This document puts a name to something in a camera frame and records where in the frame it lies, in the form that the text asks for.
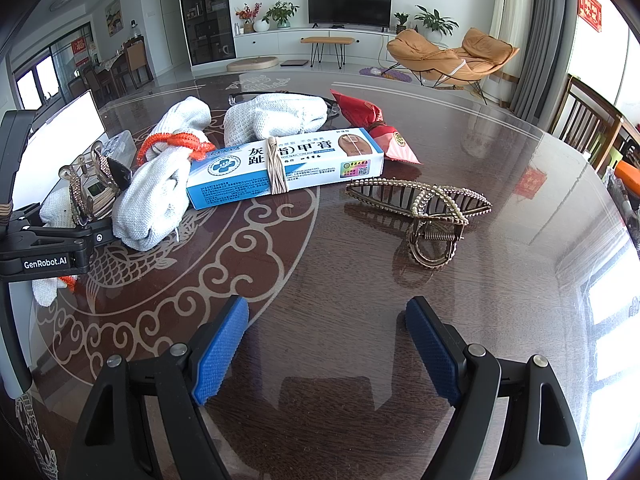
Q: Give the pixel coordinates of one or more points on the round ceiling lamp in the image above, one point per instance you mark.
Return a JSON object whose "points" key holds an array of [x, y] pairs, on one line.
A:
{"points": [[64, 0]]}

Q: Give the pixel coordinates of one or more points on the clear cartoon-print plastic box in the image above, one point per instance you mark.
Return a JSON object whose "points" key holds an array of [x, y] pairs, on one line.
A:
{"points": [[120, 145]]}

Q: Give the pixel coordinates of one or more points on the purple round floor mat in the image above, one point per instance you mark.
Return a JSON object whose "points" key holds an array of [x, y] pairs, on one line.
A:
{"points": [[387, 75]]}

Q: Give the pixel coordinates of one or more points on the cloth-covered standing air conditioner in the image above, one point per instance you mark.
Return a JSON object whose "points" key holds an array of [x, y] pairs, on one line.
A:
{"points": [[510, 5]]}

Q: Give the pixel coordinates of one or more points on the red wall hanging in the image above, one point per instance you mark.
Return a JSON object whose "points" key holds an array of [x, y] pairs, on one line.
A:
{"points": [[590, 9]]}

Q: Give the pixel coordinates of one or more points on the white television cabinet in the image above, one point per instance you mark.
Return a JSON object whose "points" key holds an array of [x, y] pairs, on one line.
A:
{"points": [[270, 42]]}

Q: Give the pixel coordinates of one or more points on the gold hair claw clip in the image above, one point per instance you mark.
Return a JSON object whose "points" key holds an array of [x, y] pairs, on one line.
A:
{"points": [[440, 212]]}

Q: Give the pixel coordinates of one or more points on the framed wall painting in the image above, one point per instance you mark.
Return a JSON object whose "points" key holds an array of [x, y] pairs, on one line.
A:
{"points": [[113, 16]]}

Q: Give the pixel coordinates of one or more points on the red flower arrangement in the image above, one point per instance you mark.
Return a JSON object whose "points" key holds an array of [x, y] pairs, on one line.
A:
{"points": [[247, 15]]}

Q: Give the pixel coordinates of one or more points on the dining table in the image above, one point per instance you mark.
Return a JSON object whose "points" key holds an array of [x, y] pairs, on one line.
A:
{"points": [[107, 67]]}

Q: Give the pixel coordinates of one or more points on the black-framed eyeglasses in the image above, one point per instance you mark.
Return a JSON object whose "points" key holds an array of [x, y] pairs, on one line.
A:
{"points": [[332, 107]]}

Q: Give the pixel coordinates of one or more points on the orange box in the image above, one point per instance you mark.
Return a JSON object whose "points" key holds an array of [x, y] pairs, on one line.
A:
{"points": [[627, 174]]}

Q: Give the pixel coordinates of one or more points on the white round vase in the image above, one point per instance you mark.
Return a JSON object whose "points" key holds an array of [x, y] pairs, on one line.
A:
{"points": [[261, 25]]}

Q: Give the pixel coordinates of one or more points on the brown dining chair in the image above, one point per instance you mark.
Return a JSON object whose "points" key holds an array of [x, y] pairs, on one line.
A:
{"points": [[137, 60]]}

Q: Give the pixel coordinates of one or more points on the blue white ointment box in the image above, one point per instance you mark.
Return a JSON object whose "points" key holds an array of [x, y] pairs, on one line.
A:
{"points": [[320, 160]]}

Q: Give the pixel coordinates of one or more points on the wooden bench with metal legs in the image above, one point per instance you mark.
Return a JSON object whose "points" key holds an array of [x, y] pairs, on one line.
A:
{"points": [[327, 40]]}

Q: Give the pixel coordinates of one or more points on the black television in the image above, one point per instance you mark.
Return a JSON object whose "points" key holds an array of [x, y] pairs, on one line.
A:
{"points": [[350, 5]]}

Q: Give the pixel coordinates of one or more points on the large-leaf potted plant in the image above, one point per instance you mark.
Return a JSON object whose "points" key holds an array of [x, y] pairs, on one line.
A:
{"points": [[435, 22]]}

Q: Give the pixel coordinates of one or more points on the red window poster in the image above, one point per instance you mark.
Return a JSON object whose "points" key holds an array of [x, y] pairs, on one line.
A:
{"points": [[81, 52]]}

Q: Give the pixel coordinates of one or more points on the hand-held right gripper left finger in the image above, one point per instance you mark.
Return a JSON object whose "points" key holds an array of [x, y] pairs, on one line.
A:
{"points": [[220, 350]]}

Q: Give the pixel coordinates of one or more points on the grey curtain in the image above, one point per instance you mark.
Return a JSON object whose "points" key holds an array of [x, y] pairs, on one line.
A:
{"points": [[545, 35]]}

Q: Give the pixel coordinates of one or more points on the dark glass display cabinet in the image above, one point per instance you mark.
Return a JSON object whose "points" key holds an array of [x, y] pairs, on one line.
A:
{"points": [[205, 10]]}

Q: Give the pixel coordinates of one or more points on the rhinestone hair clip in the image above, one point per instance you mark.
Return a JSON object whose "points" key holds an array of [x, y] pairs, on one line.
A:
{"points": [[76, 195]]}

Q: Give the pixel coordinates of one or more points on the dark wooden slat chair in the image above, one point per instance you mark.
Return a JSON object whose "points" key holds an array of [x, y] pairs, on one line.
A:
{"points": [[575, 105]]}

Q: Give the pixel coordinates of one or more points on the round beige floor cushion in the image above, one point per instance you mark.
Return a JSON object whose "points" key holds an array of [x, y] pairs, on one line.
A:
{"points": [[252, 64]]}

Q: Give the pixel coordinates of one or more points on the bushy green potted plant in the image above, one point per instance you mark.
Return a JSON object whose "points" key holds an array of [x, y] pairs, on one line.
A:
{"points": [[281, 14]]}

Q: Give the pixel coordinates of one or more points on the small green potted plant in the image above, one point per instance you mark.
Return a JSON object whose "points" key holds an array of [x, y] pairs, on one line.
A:
{"points": [[401, 22]]}

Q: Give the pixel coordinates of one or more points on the orange lounge chair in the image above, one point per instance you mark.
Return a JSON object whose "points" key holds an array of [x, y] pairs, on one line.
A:
{"points": [[415, 52]]}

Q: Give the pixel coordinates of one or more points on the red snack packet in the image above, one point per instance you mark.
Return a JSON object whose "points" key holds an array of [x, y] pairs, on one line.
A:
{"points": [[360, 110]]}

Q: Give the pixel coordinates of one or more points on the dark bathroom scale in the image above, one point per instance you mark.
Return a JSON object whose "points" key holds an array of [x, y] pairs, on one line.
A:
{"points": [[295, 63]]}

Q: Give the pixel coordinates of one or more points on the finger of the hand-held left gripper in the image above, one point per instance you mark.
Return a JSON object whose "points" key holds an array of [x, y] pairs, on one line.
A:
{"points": [[25, 217], [65, 236]]}

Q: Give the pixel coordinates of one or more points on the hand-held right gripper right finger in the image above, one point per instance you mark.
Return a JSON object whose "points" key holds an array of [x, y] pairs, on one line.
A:
{"points": [[432, 350]]}

